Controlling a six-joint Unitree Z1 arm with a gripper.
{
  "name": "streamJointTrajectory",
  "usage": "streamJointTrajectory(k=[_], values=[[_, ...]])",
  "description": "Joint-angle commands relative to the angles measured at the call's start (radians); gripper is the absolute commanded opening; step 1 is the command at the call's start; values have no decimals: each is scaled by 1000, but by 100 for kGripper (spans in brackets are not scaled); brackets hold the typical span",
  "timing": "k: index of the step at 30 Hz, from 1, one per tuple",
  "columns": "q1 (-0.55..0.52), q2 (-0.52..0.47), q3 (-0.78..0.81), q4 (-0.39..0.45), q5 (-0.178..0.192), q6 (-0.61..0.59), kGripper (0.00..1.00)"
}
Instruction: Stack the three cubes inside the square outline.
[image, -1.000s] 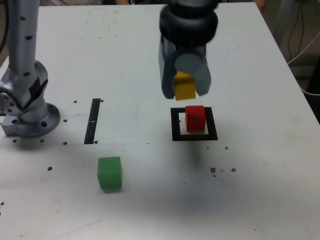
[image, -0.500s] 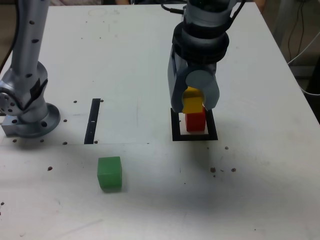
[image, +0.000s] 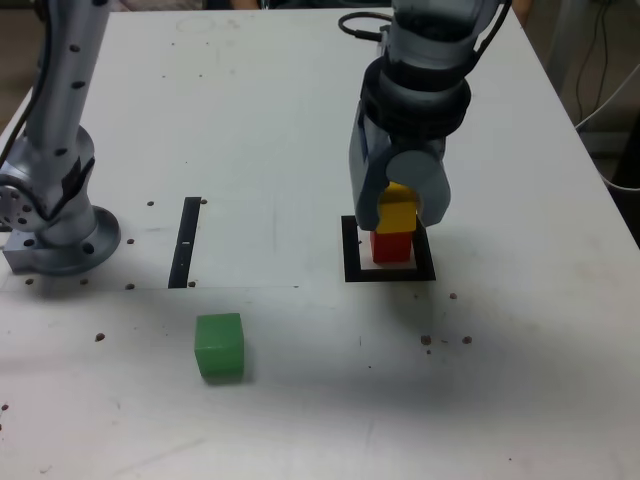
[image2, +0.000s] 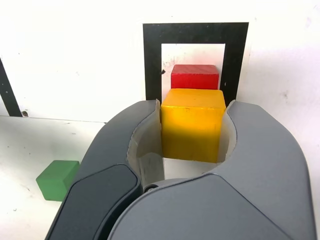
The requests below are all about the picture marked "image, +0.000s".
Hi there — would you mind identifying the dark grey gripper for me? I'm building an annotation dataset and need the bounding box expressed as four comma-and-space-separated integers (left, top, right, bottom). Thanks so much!
348, 107, 452, 232

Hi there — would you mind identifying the yellow cube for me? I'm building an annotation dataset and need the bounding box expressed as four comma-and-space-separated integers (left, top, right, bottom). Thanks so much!
375, 182, 419, 235

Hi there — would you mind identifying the red cube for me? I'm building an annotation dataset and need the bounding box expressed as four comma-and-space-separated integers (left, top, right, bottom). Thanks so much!
370, 229, 414, 265

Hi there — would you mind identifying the green cube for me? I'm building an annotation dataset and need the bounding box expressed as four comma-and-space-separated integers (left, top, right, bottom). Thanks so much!
193, 313, 246, 385

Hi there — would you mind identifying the black tape square outline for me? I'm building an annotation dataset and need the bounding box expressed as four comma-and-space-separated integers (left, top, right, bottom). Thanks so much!
340, 214, 437, 283

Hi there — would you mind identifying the black tape strip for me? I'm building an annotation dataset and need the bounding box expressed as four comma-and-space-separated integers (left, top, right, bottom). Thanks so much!
168, 196, 202, 290

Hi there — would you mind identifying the black camera cable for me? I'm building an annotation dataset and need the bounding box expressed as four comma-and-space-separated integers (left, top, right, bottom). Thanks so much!
337, 0, 515, 57

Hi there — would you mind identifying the white cable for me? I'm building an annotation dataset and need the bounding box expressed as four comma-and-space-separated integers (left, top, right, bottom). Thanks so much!
573, 62, 640, 192

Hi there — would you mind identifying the thin black cable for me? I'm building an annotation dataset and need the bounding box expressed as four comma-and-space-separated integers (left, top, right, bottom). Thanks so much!
574, 0, 611, 119

